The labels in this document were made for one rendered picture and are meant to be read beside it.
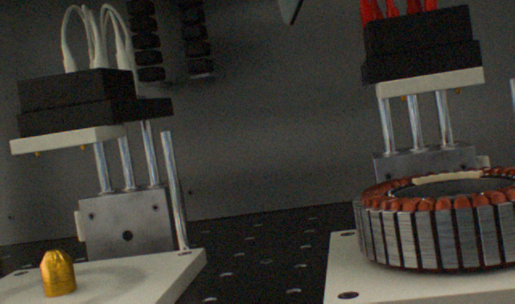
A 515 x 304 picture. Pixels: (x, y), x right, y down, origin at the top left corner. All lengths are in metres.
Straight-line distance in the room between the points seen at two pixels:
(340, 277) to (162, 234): 0.21
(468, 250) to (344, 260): 0.08
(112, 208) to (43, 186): 0.18
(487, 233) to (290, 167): 0.33
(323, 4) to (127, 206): 0.27
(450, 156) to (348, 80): 0.16
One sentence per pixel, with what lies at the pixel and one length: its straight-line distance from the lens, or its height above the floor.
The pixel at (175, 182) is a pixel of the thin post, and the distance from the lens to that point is 0.45.
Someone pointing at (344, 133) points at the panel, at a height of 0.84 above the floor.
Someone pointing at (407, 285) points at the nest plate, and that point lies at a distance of 0.31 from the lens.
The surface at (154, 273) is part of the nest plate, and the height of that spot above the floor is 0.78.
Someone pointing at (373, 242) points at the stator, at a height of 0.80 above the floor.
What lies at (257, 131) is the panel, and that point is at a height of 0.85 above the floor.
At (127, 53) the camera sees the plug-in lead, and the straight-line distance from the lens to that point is 0.51.
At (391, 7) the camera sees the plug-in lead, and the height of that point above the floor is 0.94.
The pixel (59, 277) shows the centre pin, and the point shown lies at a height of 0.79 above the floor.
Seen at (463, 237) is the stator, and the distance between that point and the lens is 0.31.
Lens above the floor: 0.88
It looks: 3 degrees down
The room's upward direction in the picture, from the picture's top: 9 degrees counter-clockwise
